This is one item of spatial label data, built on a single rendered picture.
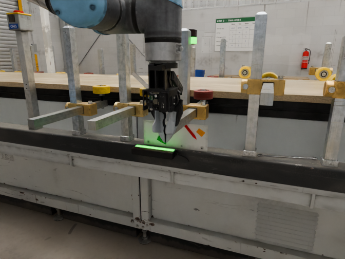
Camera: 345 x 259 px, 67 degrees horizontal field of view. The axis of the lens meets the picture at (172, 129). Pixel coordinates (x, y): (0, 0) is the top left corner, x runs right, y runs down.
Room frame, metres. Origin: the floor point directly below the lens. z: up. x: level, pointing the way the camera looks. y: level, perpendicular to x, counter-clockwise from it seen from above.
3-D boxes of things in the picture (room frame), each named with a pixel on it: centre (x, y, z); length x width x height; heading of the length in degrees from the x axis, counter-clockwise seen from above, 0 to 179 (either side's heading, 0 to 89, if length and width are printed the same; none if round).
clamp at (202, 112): (0.96, -0.07, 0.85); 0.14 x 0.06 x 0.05; 70
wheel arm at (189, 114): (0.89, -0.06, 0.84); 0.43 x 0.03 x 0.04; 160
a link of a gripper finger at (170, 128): (0.66, 0.01, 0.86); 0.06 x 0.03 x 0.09; 160
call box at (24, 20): (1.22, 0.67, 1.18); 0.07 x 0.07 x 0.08; 70
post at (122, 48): (1.05, 0.19, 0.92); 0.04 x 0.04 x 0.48; 70
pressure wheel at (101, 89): (1.25, 0.34, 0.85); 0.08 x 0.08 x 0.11
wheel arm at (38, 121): (1.06, 0.41, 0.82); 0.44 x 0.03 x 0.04; 160
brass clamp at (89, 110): (1.13, 0.40, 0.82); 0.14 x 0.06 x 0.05; 70
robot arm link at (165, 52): (0.67, 0.02, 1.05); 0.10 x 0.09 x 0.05; 70
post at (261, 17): (0.88, -0.28, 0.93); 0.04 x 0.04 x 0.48; 70
